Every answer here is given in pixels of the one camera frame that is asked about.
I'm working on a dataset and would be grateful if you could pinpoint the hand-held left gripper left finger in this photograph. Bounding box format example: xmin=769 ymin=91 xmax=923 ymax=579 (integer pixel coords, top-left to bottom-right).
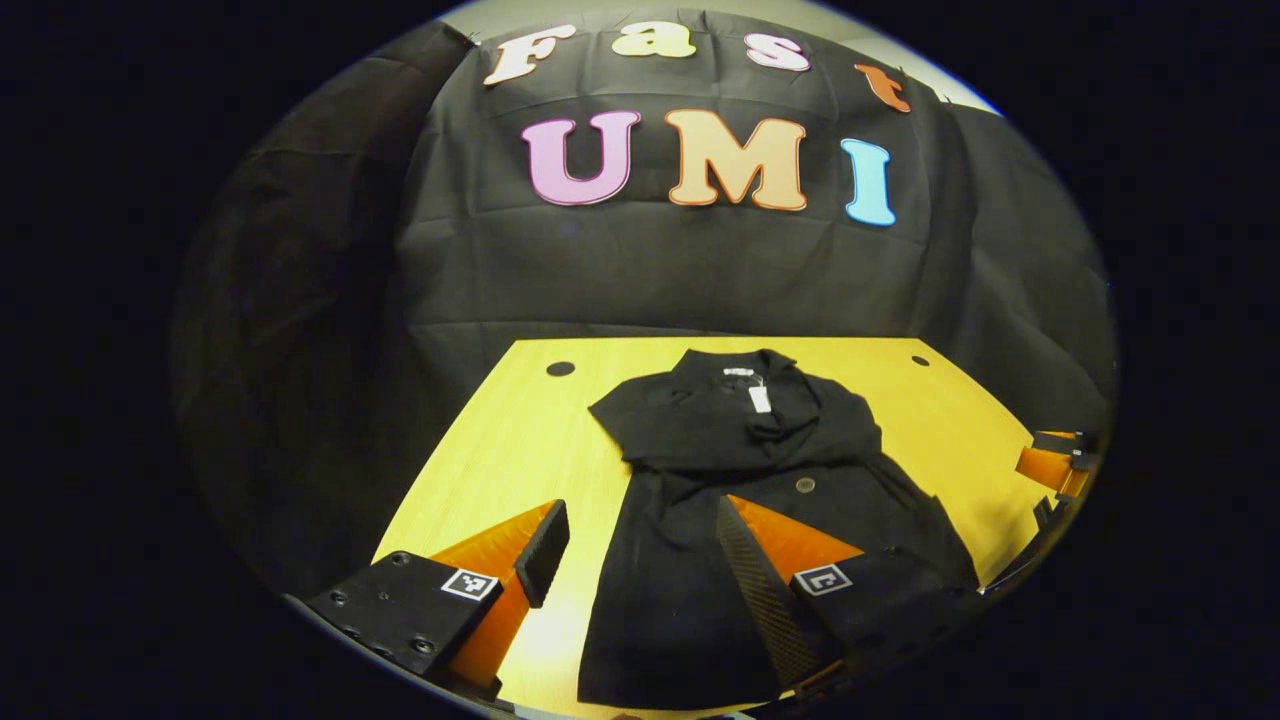
xmin=303 ymin=499 xmax=571 ymax=701

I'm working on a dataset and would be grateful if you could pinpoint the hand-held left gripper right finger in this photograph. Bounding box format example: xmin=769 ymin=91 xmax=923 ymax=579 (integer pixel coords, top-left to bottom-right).
xmin=715 ymin=494 xmax=986 ymax=701

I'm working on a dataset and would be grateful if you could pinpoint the black button-up shirt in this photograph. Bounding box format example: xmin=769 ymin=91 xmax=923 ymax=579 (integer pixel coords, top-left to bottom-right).
xmin=577 ymin=348 xmax=981 ymax=711

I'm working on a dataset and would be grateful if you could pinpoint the black backdrop cloth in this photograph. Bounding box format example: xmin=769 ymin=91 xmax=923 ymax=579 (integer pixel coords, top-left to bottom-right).
xmin=170 ymin=8 xmax=1116 ymax=601

